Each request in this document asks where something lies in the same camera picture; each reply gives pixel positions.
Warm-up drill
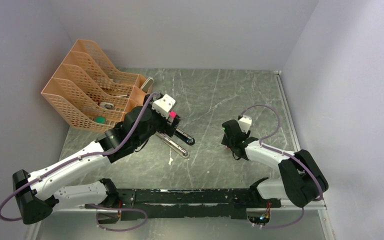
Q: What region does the green round object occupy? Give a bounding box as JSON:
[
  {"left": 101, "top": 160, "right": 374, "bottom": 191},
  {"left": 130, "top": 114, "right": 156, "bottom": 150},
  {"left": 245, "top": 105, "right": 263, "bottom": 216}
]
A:
[{"left": 93, "top": 116, "right": 106, "bottom": 125}]

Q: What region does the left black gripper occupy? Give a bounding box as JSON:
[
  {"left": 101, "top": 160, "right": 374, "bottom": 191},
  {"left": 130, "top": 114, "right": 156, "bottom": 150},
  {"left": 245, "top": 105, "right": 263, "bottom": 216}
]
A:
[{"left": 134, "top": 93, "right": 181, "bottom": 147}]

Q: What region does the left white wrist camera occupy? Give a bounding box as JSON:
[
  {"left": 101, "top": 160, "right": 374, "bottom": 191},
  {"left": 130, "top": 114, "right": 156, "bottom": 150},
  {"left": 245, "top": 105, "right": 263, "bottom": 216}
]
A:
[{"left": 152, "top": 94, "right": 176, "bottom": 119}]

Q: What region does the orange mesh file organizer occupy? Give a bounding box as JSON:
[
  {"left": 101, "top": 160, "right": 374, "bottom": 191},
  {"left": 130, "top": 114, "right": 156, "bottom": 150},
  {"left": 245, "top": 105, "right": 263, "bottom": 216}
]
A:
[{"left": 41, "top": 39, "right": 152, "bottom": 133}]

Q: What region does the pink plastic staple remover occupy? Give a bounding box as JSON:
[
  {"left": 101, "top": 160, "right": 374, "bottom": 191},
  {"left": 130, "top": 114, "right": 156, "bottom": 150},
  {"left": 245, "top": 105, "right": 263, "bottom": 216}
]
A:
[{"left": 169, "top": 111, "right": 177, "bottom": 119}]

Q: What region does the grey white device in organizer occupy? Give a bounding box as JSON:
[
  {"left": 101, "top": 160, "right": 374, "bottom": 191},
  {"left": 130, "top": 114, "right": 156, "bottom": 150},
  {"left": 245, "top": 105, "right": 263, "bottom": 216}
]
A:
[{"left": 140, "top": 77, "right": 154, "bottom": 93}]

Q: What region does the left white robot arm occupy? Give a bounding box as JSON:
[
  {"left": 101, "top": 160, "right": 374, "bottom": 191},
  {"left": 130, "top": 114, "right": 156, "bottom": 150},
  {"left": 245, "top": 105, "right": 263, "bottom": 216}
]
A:
[{"left": 12, "top": 106, "right": 182, "bottom": 225}]

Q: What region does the black stapler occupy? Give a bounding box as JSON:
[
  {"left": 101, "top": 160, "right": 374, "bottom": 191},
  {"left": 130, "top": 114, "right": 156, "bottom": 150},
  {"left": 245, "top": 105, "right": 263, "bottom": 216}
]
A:
[{"left": 155, "top": 128, "right": 196, "bottom": 159}]

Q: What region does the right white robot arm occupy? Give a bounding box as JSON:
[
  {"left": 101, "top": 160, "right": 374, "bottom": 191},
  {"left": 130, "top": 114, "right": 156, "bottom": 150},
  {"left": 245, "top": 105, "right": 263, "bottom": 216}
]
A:
[{"left": 221, "top": 119, "right": 329, "bottom": 208}]

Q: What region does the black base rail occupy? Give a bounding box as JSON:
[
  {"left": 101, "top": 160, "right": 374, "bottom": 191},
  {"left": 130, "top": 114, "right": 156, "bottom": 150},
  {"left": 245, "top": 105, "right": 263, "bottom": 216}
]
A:
[{"left": 97, "top": 188, "right": 281, "bottom": 224}]

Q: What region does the silver tape dispenser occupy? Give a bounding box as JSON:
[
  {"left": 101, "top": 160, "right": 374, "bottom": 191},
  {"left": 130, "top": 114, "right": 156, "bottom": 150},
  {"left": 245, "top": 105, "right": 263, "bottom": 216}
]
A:
[{"left": 98, "top": 101, "right": 115, "bottom": 110}]

